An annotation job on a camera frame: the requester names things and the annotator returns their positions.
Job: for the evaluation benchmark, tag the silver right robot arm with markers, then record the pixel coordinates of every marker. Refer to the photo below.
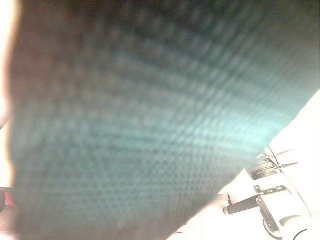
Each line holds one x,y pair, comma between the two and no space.
277,197

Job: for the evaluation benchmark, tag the dark teal mesh fabric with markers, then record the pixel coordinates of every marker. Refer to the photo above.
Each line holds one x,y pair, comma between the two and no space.
140,120

